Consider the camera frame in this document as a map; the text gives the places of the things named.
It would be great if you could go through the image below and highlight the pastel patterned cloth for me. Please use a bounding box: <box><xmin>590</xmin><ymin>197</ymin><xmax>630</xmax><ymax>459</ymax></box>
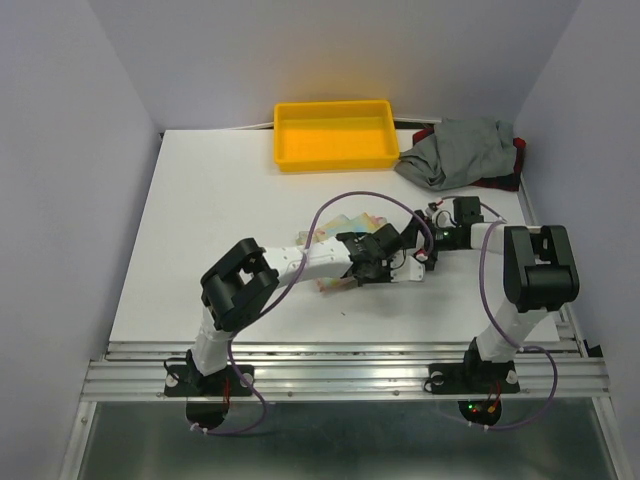
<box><xmin>296</xmin><ymin>213</ymin><xmax>387</xmax><ymax>292</ymax></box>

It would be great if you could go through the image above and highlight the red black plaid skirt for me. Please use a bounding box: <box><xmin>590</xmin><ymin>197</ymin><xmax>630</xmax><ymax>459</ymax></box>
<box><xmin>412</xmin><ymin>124</ymin><xmax>526</xmax><ymax>192</ymax></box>

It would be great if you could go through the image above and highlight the grey skirt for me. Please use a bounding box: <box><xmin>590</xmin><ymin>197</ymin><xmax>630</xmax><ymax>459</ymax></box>
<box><xmin>395</xmin><ymin>117</ymin><xmax>516</xmax><ymax>191</ymax></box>

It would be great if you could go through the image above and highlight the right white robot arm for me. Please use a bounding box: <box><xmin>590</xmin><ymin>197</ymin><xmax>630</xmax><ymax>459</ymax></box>
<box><xmin>402</xmin><ymin>196</ymin><xmax>580</xmax><ymax>396</ymax></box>

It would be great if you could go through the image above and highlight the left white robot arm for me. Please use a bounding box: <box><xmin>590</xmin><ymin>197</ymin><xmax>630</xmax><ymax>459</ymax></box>
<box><xmin>187</xmin><ymin>224</ymin><xmax>403</xmax><ymax>394</ymax></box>

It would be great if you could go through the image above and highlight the yellow plastic bin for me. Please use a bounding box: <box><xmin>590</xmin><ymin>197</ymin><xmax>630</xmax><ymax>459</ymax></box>
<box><xmin>273</xmin><ymin>99</ymin><xmax>399</xmax><ymax>173</ymax></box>

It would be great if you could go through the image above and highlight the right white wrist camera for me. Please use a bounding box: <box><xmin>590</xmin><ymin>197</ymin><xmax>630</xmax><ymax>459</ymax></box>
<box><xmin>426</xmin><ymin>200</ymin><xmax>456</xmax><ymax>229</ymax></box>

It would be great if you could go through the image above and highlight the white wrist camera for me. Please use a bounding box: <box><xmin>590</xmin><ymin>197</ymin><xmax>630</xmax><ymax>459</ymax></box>
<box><xmin>390</xmin><ymin>252</ymin><xmax>425</xmax><ymax>283</ymax></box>
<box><xmin>426</xmin><ymin>200</ymin><xmax>456</xmax><ymax>229</ymax></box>

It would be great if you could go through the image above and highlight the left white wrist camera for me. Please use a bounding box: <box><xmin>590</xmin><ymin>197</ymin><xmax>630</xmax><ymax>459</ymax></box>
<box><xmin>390</xmin><ymin>252</ymin><xmax>425</xmax><ymax>283</ymax></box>

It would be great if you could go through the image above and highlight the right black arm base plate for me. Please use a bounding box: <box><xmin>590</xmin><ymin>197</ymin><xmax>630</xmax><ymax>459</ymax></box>
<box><xmin>424</xmin><ymin>362</ymin><xmax>520</xmax><ymax>396</ymax></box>

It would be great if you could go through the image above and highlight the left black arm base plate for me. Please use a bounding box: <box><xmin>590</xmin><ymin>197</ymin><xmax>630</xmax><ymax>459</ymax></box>
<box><xmin>164</xmin><ymin>363</ymin><xmax>252</xmax><ymax>398</ymax></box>

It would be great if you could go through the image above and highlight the aluminium frame rail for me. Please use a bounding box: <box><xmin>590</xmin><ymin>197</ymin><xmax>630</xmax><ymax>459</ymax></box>
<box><xmin>61</xmin><ymin>129</ymin><xmax>630</xmax><ymax>479</ymax></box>

